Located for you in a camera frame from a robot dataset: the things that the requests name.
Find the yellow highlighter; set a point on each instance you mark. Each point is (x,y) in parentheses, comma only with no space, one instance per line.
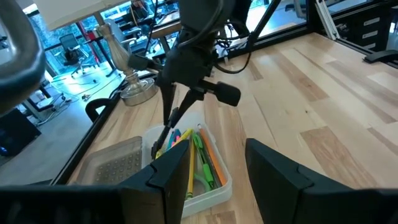
(159,154)
(185,135)

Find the person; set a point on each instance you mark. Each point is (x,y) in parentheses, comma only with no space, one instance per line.
(138,7)

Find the clear plastic supply box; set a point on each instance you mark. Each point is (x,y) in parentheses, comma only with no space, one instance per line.
(214,200)

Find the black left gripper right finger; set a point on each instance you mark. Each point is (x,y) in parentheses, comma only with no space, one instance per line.
(270,180)

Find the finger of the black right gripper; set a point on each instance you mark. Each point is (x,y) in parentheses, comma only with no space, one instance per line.
(168,96)
(189,98)

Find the silver aluminium extrusion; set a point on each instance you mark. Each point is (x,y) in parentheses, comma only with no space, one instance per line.
(326,18)

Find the black floor case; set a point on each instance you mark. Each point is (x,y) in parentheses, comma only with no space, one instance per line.
(15,133)

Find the yellow pencil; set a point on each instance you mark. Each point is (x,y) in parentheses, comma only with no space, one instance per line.
(190,180)

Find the table lamp white shade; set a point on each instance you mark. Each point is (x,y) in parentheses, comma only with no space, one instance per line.
(140,93)

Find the grey translucent box lid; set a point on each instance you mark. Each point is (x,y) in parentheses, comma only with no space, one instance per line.
(115,165)

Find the plain black pen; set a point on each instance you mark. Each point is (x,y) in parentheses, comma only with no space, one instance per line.
(158,144)

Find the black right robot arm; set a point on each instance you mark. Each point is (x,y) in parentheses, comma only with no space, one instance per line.
(205,12)

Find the orange pencil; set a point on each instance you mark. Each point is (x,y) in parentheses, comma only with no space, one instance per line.
(214,161)

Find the dark drawer cabinet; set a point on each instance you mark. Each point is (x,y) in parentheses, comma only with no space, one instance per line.
(367,31)

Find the black office chair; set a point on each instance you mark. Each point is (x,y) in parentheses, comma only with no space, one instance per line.
(70,43)

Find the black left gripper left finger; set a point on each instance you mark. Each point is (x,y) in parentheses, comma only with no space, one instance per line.
(174,180)

